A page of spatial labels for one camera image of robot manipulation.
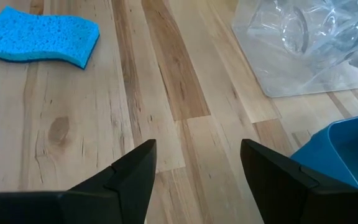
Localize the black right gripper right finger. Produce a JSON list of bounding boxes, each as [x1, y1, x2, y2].
[[240, 139, 338, 224]]

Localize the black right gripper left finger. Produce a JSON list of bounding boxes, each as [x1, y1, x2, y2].
[[59, 139, 157, 224]]

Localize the blue plastic bin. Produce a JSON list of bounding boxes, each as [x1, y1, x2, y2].
[[290, 112, 358, 191]]

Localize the clear plastic bin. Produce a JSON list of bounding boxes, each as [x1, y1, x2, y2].
[[231, 0, 358, 99]]

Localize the blue wavy kitchen sponge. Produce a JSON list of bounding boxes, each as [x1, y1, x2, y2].
[[0, 5, 101, 70]]

